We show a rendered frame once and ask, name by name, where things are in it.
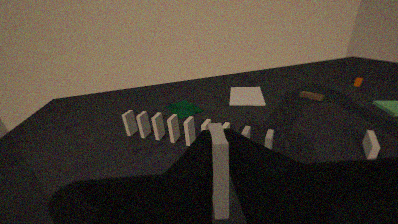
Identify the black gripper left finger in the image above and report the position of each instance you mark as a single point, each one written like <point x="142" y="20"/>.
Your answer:
<point x="183" y="194"/>

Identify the green rectangular block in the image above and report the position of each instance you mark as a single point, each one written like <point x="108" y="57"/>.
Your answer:
<point x="390" y="107"/>

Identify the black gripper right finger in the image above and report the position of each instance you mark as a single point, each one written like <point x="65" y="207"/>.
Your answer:
<point x="275" y="189"/>

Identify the brown rectangular block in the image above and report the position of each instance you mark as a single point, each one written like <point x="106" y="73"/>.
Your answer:
<point x="313" y="96"/>

